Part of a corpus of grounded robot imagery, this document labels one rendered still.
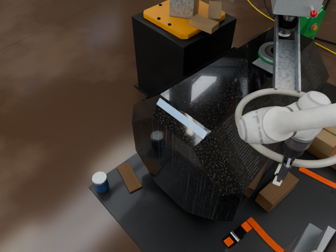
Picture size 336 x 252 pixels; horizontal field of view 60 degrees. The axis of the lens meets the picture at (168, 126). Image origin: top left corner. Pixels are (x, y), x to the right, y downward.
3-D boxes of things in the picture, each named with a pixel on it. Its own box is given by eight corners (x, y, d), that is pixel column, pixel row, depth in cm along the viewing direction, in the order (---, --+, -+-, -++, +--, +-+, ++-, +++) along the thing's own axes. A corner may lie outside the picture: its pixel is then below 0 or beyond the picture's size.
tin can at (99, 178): (112, 185, 214) (109, 176, 204) (102, 195, 209) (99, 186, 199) (102, 178, 218) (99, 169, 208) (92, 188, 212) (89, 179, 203)
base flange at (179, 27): (140, 16, 233) (140, 10, 230) (183, -3, 255) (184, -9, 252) (184, 41, 210) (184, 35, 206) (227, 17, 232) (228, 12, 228)
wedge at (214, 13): (208, 6, 236) (209, 0, 232) (221, 7, 235) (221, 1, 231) (207, 19, 223) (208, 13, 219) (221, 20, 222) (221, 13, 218)
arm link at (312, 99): (306, 118, 104) (273, 123, 102) (324, 83, 93) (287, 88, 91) (324, 140, 97) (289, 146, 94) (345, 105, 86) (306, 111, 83)
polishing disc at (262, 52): (256, 42, 183) (257, 41, 182) (291, 43, 182) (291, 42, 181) (261, 63, 169) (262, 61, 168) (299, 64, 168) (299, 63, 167)
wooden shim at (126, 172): (116, 167, 224) (116, 166, 223) (128, 162, 227) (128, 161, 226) (130, 193, 210) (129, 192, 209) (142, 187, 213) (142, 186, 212)
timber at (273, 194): (268, 213, 200) (273, 205, 191) (254, 200, 206) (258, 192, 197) (294, 188, 212) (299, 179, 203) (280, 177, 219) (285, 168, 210)
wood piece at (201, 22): (188, 25, 217) (188, 19, 213) (196, 19, 222) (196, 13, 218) (211, 34, 208) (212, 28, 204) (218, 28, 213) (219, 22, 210)
